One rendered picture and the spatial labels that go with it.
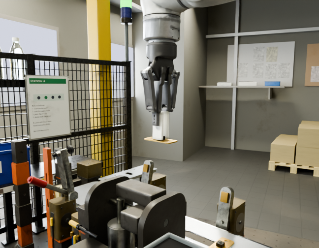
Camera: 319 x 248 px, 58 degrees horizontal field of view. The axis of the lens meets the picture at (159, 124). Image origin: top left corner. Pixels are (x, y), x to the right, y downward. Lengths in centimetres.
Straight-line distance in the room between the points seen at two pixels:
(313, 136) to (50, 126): 416
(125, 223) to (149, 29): 43
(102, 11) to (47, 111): 67
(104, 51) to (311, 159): 398
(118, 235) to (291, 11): 609
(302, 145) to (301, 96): 156
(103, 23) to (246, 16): 501
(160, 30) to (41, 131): 98
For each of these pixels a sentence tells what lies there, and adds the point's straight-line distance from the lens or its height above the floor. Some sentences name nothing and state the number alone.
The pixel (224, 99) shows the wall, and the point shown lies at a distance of 648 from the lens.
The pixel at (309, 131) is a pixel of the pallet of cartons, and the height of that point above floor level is 69.
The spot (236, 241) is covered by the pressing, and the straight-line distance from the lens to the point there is 84.
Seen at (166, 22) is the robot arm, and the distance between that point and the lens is 69.
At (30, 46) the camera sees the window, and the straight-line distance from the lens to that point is 377.
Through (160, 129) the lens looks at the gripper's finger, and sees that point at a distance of 71.
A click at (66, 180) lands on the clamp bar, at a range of 95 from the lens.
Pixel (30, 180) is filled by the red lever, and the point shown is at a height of 114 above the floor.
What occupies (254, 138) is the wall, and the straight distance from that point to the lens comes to 646.
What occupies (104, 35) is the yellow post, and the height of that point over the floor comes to 169.
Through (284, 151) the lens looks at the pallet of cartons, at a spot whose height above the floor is 34.
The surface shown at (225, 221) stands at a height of 101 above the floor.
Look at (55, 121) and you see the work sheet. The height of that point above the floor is 123.
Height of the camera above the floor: 141
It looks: 8 degrees down
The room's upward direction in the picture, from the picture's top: straight up
